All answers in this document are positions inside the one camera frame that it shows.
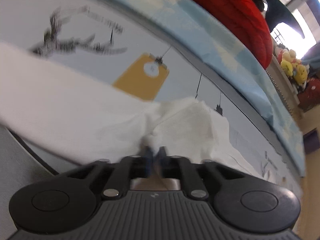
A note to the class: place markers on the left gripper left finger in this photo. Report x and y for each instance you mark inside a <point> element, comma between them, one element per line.
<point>129,168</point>

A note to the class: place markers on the yellow plush toy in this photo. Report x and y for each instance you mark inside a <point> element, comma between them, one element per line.
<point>292,66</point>

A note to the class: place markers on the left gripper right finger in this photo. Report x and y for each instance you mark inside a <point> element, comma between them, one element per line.
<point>181,168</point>

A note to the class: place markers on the dark red cushion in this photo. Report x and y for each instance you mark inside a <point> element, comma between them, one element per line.
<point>310,97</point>

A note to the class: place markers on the purple box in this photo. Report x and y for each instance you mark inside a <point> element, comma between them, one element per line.
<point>311,141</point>

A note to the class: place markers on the light blue patterned quilt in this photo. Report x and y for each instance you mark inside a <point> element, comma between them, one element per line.
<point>216,46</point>

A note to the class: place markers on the red folded blanket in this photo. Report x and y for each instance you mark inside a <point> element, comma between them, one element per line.
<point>243,19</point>

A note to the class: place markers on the dark blue shark plush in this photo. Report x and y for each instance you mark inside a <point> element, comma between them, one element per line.
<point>278,13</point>

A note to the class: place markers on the deer print grey sheet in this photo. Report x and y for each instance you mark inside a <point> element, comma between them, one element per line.
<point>113,44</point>

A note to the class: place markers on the white small shirt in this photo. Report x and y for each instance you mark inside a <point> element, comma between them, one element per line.
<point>82,119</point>

